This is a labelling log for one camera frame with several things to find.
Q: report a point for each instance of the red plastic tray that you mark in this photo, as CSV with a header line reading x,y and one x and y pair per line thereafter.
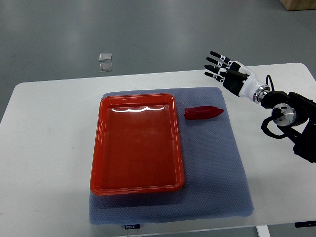
x,y
137,146

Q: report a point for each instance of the floor socket plate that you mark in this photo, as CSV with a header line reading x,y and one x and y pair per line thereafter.
x,y
105,67
105,57

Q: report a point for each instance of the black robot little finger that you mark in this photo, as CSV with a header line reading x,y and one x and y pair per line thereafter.
x,y
220,57

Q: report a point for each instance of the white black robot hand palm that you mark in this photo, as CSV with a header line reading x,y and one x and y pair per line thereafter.
x,y
250,88

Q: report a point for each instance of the white table leg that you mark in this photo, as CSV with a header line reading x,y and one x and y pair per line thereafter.
x,y
263,231

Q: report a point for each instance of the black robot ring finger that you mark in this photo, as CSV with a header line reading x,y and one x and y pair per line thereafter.
x,y
219,64

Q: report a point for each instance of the black table control panel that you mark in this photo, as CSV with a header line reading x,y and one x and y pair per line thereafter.
x,y
305,224

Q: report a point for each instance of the upper floor socket plate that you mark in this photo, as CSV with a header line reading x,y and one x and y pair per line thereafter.
x,y
105,57

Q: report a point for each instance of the red pepper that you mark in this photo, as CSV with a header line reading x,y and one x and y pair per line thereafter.
x,y
202,112

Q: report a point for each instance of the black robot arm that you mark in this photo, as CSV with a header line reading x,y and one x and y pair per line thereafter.
x,y
292,116

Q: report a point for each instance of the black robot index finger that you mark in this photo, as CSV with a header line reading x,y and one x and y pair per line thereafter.
x,y
215,77

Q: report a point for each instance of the cardboard box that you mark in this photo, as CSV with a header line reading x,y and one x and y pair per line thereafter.
x,y
294,5

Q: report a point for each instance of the blue-grey mesh mat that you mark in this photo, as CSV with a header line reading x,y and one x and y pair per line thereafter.
x,y
215,181

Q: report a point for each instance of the black table label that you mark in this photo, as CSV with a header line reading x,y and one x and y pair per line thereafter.
x,y
132,227

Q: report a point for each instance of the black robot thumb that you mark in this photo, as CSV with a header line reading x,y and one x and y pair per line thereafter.
x,y
236,74

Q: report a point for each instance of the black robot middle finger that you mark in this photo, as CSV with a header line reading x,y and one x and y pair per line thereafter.
x,y
215,69

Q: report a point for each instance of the lower floor socket plate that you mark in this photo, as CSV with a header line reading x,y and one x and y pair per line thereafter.
x,y
105,67

